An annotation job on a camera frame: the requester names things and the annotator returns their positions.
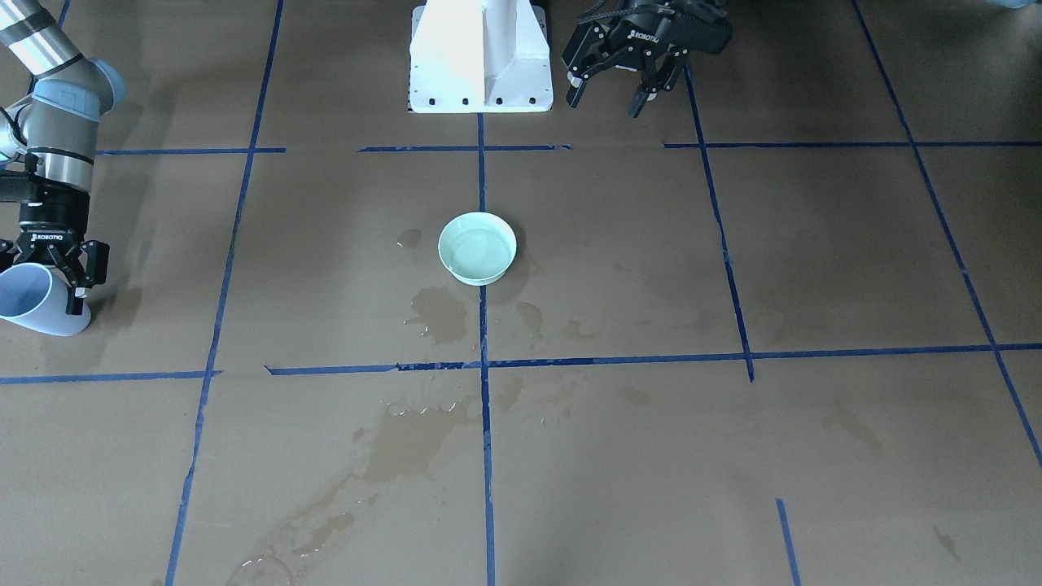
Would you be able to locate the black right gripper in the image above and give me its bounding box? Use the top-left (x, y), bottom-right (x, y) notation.
top-left (0, 175), bottom-right (111, 316)

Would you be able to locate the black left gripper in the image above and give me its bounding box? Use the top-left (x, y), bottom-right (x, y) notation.
top-left (562, 1), bottom-right (733, 118)

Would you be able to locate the blue plastic cup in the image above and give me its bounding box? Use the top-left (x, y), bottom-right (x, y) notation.
top-left (1, 263), bottom-right (92, 337)

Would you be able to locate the green bowl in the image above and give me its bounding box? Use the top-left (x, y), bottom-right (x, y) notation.
top-left (438, 212), bottom-right (518, 286)

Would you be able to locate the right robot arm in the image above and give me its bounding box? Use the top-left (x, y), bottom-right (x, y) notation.
top-left (1, 1), bottom-right (126, 316)

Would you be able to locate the white mounting pillar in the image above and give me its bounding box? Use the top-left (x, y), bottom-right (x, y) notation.
top-left (407, 1), bottom-right (554, 114)

